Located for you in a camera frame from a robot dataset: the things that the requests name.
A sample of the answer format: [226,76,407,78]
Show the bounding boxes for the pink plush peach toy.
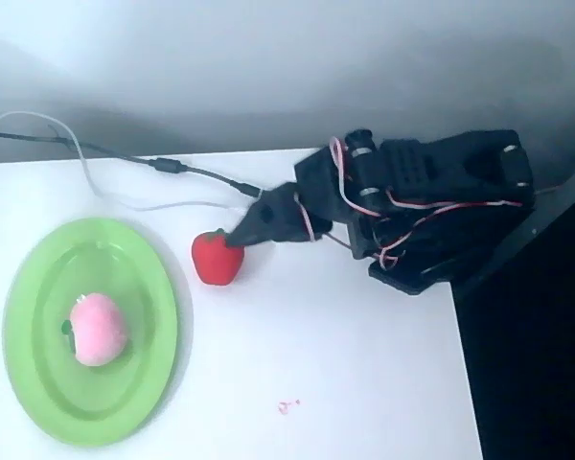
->
[59,292,128,368]

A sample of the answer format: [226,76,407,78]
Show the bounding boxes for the green oval plastic plate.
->
[2,217,180,447]

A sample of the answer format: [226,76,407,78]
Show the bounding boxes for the red strawberry toy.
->
[191,227,246,288]

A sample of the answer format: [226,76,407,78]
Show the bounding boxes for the black cabinet with grey edge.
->
[452,156,575,460]

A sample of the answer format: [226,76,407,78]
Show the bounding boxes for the black power cable with ferrite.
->
[0,128,264,198]

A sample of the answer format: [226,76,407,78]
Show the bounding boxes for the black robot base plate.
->
[367,256,454,295]

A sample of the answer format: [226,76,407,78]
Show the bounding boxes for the black and white cables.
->
[0,111,251,215]

